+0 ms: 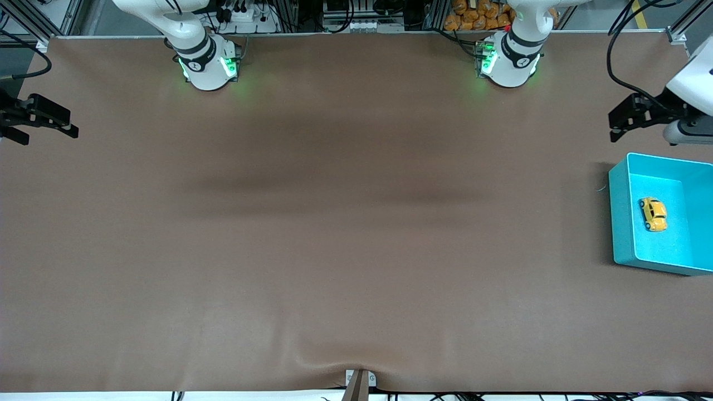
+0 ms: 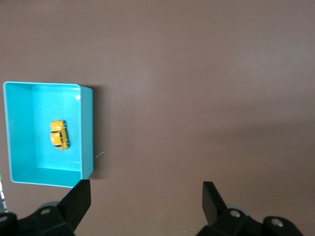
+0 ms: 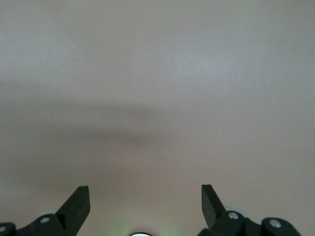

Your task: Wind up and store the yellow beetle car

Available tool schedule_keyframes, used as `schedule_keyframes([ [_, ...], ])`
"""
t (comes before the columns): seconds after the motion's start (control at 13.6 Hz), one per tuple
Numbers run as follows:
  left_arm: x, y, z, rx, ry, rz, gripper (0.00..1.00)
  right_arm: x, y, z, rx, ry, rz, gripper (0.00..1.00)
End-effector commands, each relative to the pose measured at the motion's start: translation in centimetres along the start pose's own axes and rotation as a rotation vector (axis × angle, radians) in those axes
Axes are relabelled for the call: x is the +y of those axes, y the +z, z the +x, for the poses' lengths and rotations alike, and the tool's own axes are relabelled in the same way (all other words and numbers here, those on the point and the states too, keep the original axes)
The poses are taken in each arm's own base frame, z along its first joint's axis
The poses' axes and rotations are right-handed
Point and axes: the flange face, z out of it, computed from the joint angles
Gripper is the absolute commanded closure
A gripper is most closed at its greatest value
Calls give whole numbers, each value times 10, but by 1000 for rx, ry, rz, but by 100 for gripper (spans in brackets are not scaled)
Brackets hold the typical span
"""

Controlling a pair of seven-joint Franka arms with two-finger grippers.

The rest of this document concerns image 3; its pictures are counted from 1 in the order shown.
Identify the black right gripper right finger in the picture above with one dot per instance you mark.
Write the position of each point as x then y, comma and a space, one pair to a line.
211, 209

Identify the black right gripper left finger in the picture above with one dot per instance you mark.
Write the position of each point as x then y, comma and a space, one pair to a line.
73, 209

